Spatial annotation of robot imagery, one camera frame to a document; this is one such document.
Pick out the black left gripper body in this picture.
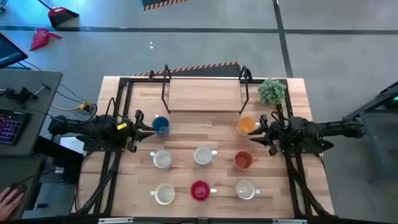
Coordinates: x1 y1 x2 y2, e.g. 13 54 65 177
118 110 144 153

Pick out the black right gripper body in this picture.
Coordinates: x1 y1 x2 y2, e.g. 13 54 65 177
260 114 289 156

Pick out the yellow mug white handle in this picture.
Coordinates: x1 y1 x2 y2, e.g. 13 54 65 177
237 116 261 137

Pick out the blue mug white handle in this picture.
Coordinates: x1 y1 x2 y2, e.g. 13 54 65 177
151 114 171 138

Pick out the orange faceted mug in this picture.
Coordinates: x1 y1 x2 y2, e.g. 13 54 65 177
233 151 259 170

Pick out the red white patterned mug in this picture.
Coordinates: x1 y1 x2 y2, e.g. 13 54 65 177
149 149 173 170

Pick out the grey geometric patterned mug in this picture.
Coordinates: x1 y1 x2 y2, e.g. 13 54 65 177
193 146 218 166

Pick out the red mug white handle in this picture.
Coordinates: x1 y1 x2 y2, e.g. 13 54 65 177
190 180 218 202

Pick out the green potted succulent plant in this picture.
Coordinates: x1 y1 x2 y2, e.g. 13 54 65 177
257 78 287 106

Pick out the white mug dark rim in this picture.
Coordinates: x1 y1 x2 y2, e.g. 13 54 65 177
235 179 261 200

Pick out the orange leaf patterned mug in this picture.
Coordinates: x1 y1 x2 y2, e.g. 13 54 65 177
149 182 176 206

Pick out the white paper sheet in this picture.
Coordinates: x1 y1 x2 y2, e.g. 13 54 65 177
60 136 85 153

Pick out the black hazard striped mat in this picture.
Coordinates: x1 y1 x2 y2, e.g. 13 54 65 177
141 0 190 12
129 61 242 78

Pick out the grey desk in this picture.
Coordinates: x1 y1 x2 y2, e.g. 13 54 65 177
0 68 63 218

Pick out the black metal stand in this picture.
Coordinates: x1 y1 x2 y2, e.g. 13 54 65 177
341 81 398 183

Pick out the backlit black keyboard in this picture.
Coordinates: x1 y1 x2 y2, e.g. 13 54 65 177
0 108 30 146

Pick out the black computer mouse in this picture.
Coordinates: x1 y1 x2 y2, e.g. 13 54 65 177
6 182 27 197

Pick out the person's hand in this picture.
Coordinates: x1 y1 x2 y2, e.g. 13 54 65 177
0 186 25 222

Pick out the black table frame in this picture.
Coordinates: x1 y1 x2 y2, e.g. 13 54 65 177
73 77 335 218

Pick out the yellow cable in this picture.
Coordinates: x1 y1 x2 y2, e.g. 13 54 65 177
51 101 91 112

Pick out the wooden shelf black frame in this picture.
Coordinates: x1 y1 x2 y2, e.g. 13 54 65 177
160 64 253 115

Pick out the silver metal bracket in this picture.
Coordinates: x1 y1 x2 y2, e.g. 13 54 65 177
98 217 134 224
272 218 308 224

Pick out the black clamp mount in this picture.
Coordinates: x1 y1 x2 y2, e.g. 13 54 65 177
0 86 40 108

